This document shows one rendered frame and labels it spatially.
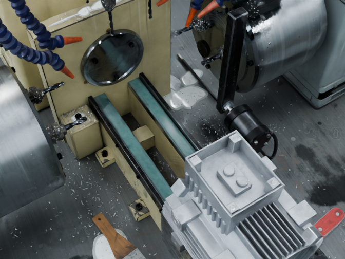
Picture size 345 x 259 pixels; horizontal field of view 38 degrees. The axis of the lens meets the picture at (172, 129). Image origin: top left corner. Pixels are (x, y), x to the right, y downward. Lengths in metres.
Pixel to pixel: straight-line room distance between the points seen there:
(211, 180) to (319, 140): 0.52
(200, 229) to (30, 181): 0.30
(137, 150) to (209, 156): 0.28
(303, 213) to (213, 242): 0.15
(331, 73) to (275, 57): 0.24
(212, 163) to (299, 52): 0.37
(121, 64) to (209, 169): 0.40
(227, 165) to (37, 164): 0.31
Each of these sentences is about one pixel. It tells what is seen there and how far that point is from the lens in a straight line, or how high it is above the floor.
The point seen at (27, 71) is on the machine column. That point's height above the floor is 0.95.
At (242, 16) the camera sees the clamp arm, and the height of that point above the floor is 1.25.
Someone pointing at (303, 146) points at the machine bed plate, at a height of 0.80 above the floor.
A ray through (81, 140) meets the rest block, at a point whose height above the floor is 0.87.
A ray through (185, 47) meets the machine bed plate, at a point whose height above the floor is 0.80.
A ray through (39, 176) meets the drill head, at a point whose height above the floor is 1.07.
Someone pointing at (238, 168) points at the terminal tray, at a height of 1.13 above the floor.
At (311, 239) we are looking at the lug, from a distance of 0.80.
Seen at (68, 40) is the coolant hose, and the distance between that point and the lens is 0.88.
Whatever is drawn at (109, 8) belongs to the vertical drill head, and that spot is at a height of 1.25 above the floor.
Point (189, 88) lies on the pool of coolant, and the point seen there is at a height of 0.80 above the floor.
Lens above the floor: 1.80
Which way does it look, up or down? 55 degrees down
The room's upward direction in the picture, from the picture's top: 1 degrees clockwise
